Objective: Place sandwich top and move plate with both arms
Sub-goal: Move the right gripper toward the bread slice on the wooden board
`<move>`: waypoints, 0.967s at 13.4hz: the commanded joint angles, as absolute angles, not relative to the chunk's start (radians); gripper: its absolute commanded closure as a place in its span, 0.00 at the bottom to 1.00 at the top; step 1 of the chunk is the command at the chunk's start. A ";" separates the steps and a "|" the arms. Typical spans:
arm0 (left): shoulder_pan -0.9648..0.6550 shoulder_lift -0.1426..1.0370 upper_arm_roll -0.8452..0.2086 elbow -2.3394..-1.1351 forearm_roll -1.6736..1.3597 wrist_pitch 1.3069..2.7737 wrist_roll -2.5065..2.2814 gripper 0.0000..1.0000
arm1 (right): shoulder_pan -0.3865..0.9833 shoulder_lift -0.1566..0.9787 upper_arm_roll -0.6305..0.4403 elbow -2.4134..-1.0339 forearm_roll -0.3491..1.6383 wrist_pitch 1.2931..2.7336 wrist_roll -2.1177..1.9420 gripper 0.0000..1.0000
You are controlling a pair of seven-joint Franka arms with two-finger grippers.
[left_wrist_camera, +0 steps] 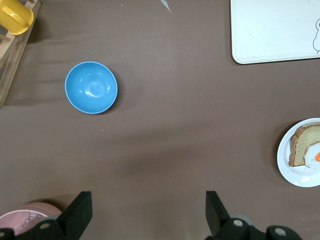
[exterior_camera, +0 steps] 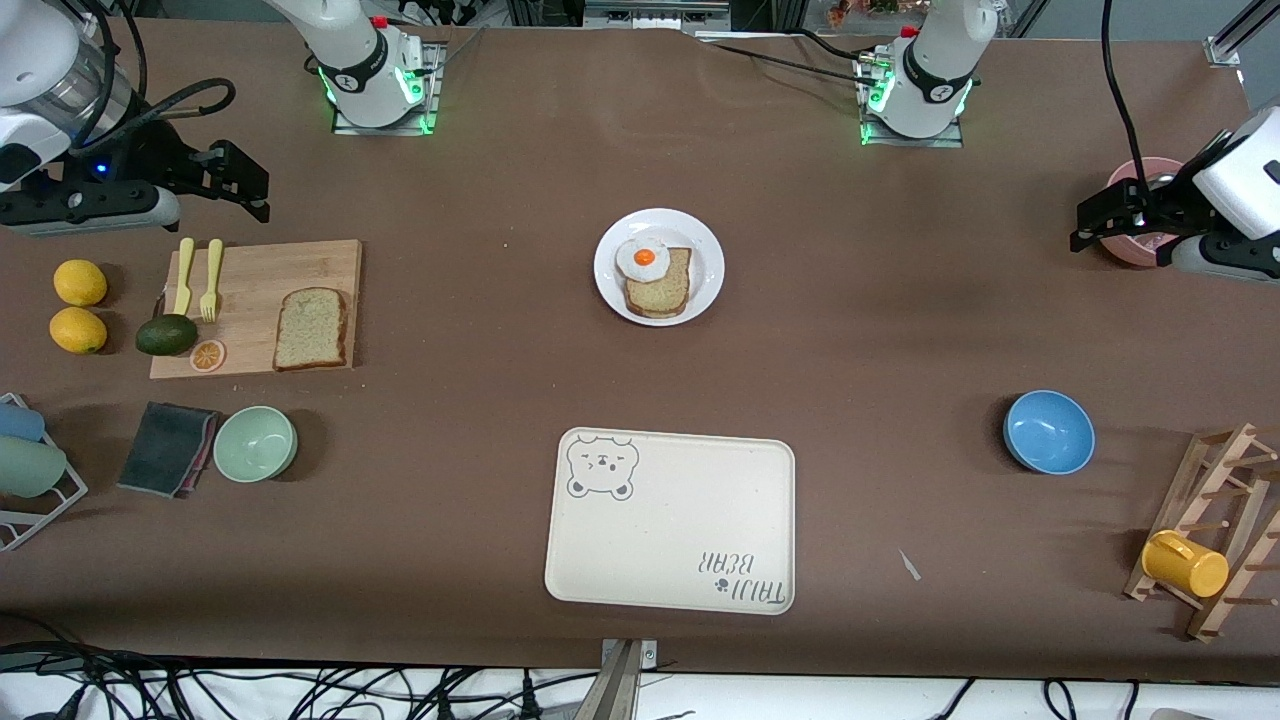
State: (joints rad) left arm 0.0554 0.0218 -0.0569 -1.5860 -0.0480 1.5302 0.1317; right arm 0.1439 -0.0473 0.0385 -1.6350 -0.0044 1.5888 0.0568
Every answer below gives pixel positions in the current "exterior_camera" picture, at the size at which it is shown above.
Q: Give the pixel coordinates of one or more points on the white round plate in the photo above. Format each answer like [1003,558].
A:
[706,245]

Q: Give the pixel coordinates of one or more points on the cream tray with bear print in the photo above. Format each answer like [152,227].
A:
[670,540]

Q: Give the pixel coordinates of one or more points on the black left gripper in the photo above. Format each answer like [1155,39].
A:
[1140,211]

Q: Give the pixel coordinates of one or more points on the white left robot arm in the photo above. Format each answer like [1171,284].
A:
[935,70]

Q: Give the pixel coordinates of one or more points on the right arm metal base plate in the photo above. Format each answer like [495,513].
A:
[433,90]

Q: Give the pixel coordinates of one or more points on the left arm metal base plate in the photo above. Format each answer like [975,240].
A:
[910,142]

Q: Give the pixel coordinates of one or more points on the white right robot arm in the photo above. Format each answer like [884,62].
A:
[360,70]

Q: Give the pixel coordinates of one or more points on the dark grey folded cloth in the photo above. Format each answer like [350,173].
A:
[165,450]

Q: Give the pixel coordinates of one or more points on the wooden cutting board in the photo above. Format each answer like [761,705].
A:
[270,265]

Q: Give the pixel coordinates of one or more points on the yellow lemon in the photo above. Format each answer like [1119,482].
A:
[78,331]
[80,282]

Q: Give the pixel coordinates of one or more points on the pale green bowl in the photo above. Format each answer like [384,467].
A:
[255,444]

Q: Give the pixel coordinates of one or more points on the blue bowl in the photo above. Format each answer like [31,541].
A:
[1049,432]

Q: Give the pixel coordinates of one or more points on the yellow plastic fork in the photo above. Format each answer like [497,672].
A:
[212,270]

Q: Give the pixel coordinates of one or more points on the square bread slice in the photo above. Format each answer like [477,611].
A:
[310,330]

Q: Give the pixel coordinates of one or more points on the pale green cup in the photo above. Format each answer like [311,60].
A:
[30,467]

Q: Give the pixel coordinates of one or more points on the dark green avocado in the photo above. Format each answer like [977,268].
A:
[166,335]

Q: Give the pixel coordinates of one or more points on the small white paper scrap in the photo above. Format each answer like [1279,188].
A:
[909,565]

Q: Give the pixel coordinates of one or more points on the light blue cup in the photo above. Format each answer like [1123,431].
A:
[20,422]

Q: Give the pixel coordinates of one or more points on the toy fried egg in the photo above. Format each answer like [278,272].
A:
[644,258]

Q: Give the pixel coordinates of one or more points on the orange slice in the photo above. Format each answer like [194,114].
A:
[208,356]

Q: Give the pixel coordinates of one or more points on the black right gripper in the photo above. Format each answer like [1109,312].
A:
[150,152]

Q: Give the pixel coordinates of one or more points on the wooden mug rack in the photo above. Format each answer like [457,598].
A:
[1215,470]

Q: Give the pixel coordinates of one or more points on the pink bowl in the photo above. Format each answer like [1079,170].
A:
[1125,180]

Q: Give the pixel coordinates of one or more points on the aluminium frame profile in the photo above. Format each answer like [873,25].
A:
[1235,35]

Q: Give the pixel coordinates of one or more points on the yellow plastic knife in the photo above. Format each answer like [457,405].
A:
[184,270]

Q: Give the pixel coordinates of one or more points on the bread slice with rounded crust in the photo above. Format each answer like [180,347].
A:
[665,295]

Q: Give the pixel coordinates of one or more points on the yellow mug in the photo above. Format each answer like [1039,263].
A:
[1185,565]

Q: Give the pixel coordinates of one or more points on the grey metal box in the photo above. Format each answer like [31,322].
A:
[650,15]

